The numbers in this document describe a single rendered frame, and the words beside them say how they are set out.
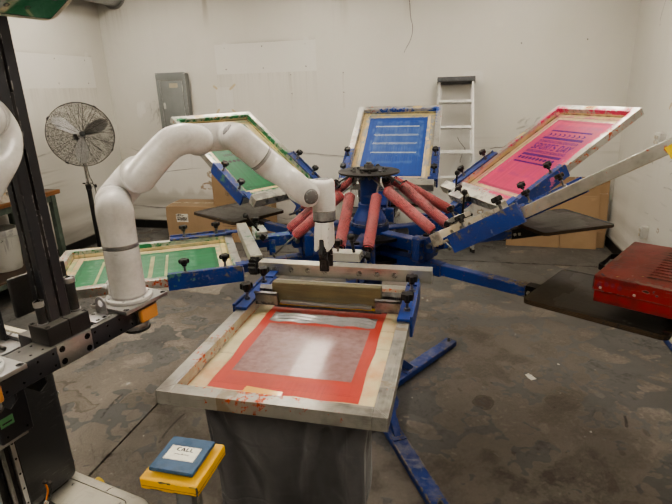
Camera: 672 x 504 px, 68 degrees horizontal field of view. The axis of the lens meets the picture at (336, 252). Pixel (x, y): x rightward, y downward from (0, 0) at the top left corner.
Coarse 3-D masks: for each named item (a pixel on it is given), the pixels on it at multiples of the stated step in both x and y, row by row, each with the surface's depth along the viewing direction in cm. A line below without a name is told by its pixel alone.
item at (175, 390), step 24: (384, 288) 183; (240, 312) 167; (216, 336) 151; (408, 336) 155; (192, 360) 138; (168, 384) 127; (384, 384) 124; (216, 408) 122; (240, 408) 120; (264, 408) 118; (288, 408) 117; (312, 408) 116; (336, 408) 115; (360, 408) 115; (384, 408) 115
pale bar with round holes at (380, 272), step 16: (288, 272) 198; (304, 272) 196; (320, 272) 195; (336, 272) 193; (352, 272) 191; (368, 272) 190; (384, 272) 188; (400, 272) 187; (416, 272) 185; (432, 272) 188
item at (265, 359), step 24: (288, 312) 174; (312, 312) 173; (264, 336) 158; (288, 336) 157; (312, 336) 157; (240, 360) 144; (264, 360) 144; (288, 360) 143; (216, 384) 133; (240, 384) 132; (264, 384) 132
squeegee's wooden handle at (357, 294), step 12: (276, 288) 174; (288, 288) 173; (300, 288) 172; (312, 288) 171; (324, 288) 170; (336, 288) 168; (348, 288) 167; (360, 288) 166; (372, 288) 166; (300, 300) 173; (312, 300) 172; (324, 300) 171; (336, 300) 170; (348, 300) 169; (360, 300) 168; (372, 300) 167
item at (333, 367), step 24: (336, 312) 173; (336, 336) 156; (360, 336) 156; (312, 360) 143; (336, 360) 142; (360, 360) 142; (288, 384) 132; (312, 384) 131; (336, 384) 131; (360, 384) 130
